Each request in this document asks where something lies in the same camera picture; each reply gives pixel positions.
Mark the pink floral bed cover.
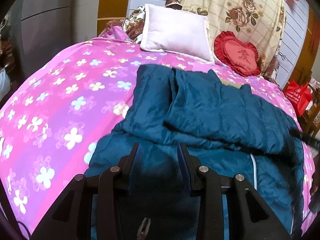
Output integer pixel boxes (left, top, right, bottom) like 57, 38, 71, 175
0, 26, 317, 239

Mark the dark blue puffer jacket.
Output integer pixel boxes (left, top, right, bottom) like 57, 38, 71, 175
85, 64, 304, 239

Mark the red shopping bag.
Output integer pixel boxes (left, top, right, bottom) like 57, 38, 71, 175
284, 80, 312, 117

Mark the white plastic bag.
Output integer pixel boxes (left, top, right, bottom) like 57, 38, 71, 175
0, 69, 11, 101

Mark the cream rose-print quilt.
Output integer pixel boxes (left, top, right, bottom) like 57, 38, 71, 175
177, 0, 286, 77

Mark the person's right hand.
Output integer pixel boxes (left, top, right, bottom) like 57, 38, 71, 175
310, 177, 319, 196

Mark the grey wardrobe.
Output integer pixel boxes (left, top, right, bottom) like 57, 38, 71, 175
10, 0, 99, 79

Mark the white pillow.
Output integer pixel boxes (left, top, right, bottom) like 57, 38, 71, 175
140, 4, 214, 62

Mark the red heart-shaped cushion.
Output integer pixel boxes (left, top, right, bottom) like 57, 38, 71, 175
214, 31, 261, 77

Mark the brown floral blanket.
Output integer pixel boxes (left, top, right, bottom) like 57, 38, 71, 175
105, 0, 183, 45

